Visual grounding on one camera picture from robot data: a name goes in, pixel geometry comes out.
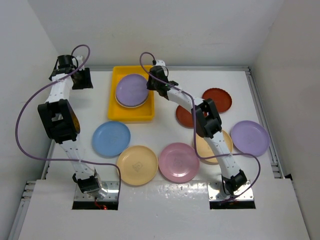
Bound tan plate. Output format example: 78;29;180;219
116;145;159;186
196;130;233;158

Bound blue plate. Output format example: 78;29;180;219
91;121;131;158

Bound metal base plate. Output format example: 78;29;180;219
207;180;254;202
73;181;119;202

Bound lilac plate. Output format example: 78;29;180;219
230;120;270;157
115;74;149;95

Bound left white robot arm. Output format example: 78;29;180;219
37;54;102;198

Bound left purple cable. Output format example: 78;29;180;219
15;44;122;198

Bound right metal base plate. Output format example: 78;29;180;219
207;180;254;202

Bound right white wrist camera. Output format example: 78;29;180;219
152;59;166;67

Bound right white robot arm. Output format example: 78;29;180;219
147;65;247;197

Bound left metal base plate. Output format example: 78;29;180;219
73;181;119;202

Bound pink plate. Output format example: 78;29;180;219
158;142;200;184

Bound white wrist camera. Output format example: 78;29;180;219
152;59;166;67
73;55;85;65

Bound cream white plate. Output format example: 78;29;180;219
115;94;149;108

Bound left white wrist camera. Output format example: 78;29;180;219
73;55;85;65

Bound dark red plate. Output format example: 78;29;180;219
202;88;232;113
175;105;194;129

